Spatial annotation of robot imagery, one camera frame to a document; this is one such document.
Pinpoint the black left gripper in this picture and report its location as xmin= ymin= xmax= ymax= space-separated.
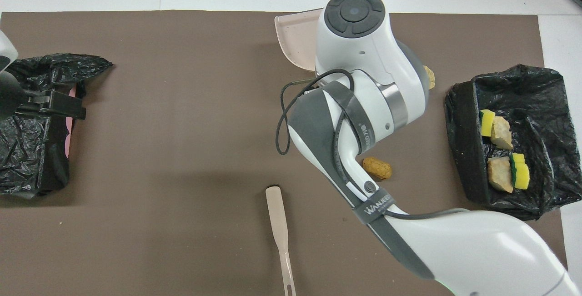
xmin=0 ymin=72 xmax=87 ymax=121

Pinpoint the beige hand brush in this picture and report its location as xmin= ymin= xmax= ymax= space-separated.
xmin=266 ymin=186 xmax=297 ymax=296

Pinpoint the beige plastic dustpan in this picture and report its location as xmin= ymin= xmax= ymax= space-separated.
xmin=274 ymin=9 xmax=324 ymax=72

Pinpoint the brown bread roll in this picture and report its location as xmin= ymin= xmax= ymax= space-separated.
xmin=362 ymin=157 xmax=393 ymax=180

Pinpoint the small yellow sponge piece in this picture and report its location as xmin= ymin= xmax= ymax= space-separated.
xmin=480 ymin=109 xmax=496 ymax=138

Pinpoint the torn pale bread chunk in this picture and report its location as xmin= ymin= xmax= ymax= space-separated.
xmin=491 ymin=116 xmax=514 ymax=151

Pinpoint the striped croissant piece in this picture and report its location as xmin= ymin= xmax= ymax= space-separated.
xmin=487 ymin=157 xmax=514 ymax=194

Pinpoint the green yellow sponge piece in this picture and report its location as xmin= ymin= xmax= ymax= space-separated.
xmin=509 ymin=152 xmax=531 ymax=191

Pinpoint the pink scalloped bin box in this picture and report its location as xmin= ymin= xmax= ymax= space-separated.
xmin=64 ymin=85 xmax=79 ymax=156

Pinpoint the black bag over pink bin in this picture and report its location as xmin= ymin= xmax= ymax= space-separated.
xmin=0 ymin=53 xmax=114 ymax=198

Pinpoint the black bag lined bin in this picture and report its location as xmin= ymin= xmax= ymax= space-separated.
xmin=443 ymin=64 xmax=582 ymax=221

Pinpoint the brown table mat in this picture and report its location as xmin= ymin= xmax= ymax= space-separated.
xmin=0 ymin=10 xmax=571 ymax=296

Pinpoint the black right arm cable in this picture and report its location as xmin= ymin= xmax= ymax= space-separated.
xmin=275 ymin=69 xmax=356 ymax=156

